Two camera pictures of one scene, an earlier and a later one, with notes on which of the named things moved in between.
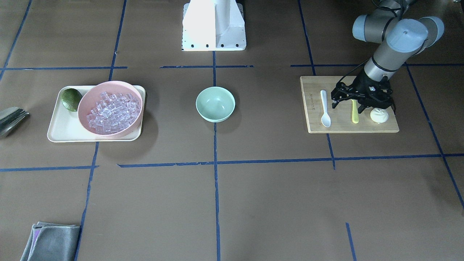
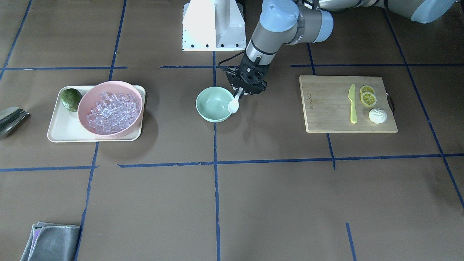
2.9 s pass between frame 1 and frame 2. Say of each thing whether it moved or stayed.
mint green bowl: stayed
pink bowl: stayed
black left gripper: moved
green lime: stayed
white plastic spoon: moved
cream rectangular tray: stayed
